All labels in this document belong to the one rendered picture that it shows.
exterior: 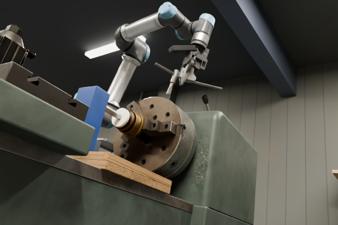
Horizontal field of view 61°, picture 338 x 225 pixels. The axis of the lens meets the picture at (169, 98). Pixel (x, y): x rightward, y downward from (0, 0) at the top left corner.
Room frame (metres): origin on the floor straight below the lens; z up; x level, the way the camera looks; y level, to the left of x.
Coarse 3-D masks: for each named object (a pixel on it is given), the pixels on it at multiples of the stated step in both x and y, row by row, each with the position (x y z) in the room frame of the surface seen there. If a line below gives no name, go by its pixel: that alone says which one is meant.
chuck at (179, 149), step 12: (156, 96) 1.06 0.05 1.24; (144, 108) 1.08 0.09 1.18; (156, 108) 1.05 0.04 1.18; (168, 108) 1.01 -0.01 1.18; (168, 120) 1.01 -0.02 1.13; (180, 120) 0.98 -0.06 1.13; (120, 132) 1.14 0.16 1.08; (192, 132) 1.04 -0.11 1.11; (120, 144) 1.13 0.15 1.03; (156, 144) 1.03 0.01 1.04; (168, 144) 1.00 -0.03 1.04; (180, 144) 0.99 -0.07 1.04; (144, 156) 1.05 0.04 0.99; (156, 156) 1.02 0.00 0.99; (168, 156) 0.99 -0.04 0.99; (180, 156) 1.02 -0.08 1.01; (144, 168) 1.04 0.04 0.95; (156, 168) 1.01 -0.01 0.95; (168, 168) 1.04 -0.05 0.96
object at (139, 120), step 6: (132, 114) 0.94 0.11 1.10; (138, 114) 0.98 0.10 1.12; (132, 120) 0.93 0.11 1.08; (138, 120) 0.95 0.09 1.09; (126, 126) 0.94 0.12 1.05; (132, 126) 0.95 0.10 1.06; (138, 126) 0.96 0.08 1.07; (126, 132) 0.96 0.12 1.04; (132, 132) 0.97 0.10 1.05; (138, 132) 0.97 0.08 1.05
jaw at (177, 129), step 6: (144, 120) 0.97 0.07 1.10; (156, 120) 0.97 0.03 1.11; (144, 126) 0.97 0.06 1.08; (150, 126) 0.98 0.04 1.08; (156, 126) 0.96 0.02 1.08; (162, 126) 0.97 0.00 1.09; (168, 126) 0.96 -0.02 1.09; (174, 126) 0.97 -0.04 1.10; (180, 126) 0.98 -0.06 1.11; (144, 132) 1.00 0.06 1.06; (150, 132) 0.99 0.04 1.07; (156, 132) 0.98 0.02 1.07; (162, 132) 0.98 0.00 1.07; (168, 132) 0.97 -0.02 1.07; (174, 132) 0.97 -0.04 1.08; (180, 132) 0.98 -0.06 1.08
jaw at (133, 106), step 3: (132, 102) 1.07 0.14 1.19; (135, 102) 1.07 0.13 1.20; (129, 105) 1.08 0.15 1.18; (132, 105) 1.07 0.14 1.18; (135, 105) 1.06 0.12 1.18; (138, 105) 1.09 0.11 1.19; (129, 108) 1.07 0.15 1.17; (132, 108) 1.04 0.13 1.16; (135, 108) 1.04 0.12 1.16; (138, 108) 1.07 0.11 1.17; (135, 111) 1.03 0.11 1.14; (138, 111) 1.05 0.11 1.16; (141, 111) 1.08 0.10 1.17; (141, 114) 1.07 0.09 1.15
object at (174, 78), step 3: (177, 72) 1.06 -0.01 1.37; (174, 75) 1.06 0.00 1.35; (177, 75) 1.07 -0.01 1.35; (174, 78) 1.06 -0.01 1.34; (171, 81) 1.07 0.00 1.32; (174, 81) 1.07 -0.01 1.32; (171, 84) 1.07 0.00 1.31; (171, 87) 1.07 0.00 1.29; (168, 90) 1.07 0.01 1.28; (171, 90) 1.07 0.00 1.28; (168, 93) 1.07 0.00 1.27
